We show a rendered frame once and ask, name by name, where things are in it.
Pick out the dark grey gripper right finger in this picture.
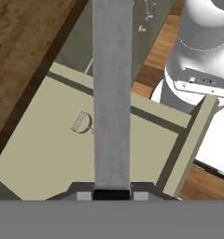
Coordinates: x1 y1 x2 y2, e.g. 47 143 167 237
129 181 177 202

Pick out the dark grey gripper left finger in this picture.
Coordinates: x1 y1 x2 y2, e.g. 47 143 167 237
46 181 96 202

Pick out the beige open drawer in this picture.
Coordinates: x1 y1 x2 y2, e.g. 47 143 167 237
0 62 221 202

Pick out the white rounded pedestal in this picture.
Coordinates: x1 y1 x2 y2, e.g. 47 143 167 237
149 0 224 179

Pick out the silver cupboard handle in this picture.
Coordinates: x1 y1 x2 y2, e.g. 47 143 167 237
143 0 157 21

